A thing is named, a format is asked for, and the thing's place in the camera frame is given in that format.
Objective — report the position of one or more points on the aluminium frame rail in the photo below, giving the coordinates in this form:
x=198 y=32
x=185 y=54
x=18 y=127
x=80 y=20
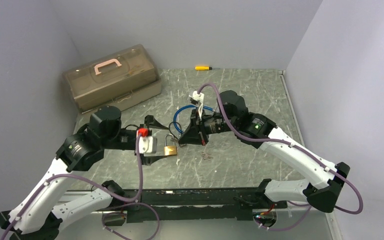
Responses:
x=320 y=189

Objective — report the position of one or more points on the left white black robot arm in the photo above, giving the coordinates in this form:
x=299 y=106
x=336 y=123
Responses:
x=40 y=217

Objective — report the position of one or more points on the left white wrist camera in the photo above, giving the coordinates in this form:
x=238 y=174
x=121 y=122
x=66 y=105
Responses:
x=147 y=144

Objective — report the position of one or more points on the brass padlock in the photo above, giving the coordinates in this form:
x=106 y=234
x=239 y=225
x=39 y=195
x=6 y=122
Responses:
x=169 y=148

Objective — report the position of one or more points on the silver key bunch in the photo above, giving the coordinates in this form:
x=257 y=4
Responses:
x=206 y=156

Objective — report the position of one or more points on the translucent brown toolbox pink handle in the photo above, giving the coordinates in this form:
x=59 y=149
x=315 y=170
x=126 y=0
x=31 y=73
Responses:
x=128 y=76

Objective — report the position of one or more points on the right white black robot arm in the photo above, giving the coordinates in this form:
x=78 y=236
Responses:
x=323 y=180

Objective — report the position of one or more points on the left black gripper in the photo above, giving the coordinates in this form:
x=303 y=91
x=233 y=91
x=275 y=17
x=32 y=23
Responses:
x=150 y=121

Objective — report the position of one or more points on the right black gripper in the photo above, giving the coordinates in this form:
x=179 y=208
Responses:
x=192 y=135

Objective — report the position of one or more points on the yellow handled screwdriver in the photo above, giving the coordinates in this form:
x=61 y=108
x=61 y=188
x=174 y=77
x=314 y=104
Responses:
x=203 y=68

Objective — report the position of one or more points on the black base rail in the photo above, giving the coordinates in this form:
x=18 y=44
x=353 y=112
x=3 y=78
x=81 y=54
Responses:
x=239 y=203

